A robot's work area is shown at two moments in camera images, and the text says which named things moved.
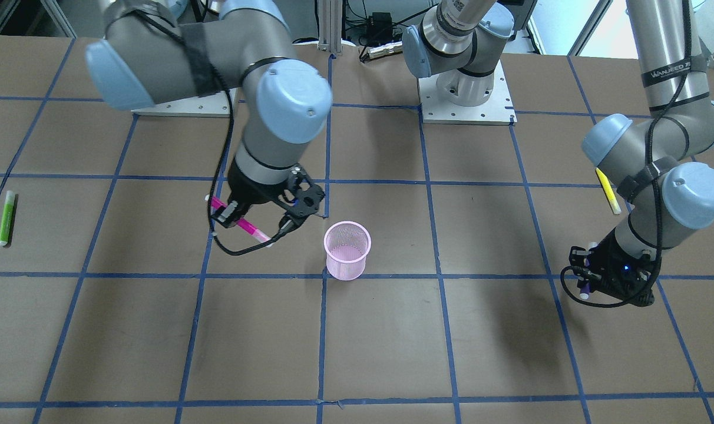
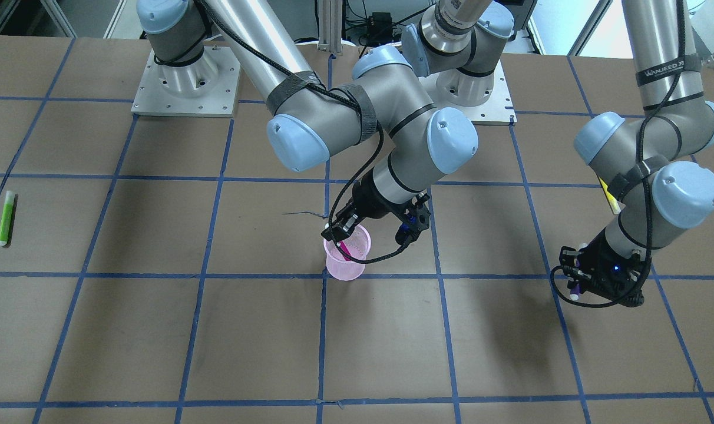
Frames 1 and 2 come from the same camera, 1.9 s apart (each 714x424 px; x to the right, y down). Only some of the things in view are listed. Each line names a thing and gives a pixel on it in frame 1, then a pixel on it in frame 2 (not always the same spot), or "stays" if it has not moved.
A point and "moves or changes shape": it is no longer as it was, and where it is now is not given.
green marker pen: x=9 y=205 stays
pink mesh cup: x=346 y=244 stays
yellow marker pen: x=608 y=191 stays
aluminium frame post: x=330 y=26 stays
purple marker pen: x=585 y=287 moves or changes shape
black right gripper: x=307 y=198 → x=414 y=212
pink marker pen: x=216 y=203 → x=344 y=248
